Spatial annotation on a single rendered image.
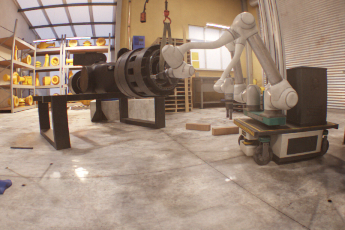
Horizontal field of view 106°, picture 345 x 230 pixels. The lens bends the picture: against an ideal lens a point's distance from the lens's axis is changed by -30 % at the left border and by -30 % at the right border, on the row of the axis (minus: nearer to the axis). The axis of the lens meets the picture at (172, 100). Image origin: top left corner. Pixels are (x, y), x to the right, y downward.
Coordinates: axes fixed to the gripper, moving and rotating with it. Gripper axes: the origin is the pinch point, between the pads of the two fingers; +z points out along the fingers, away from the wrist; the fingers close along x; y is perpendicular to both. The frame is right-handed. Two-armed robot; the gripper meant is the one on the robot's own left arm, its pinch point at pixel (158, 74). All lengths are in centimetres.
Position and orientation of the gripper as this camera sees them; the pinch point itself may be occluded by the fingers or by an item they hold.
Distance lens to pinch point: 162.3
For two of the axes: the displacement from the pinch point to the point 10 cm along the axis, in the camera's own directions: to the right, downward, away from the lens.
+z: -7.0, -0.2, 7.1
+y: -2.6, -9.2, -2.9
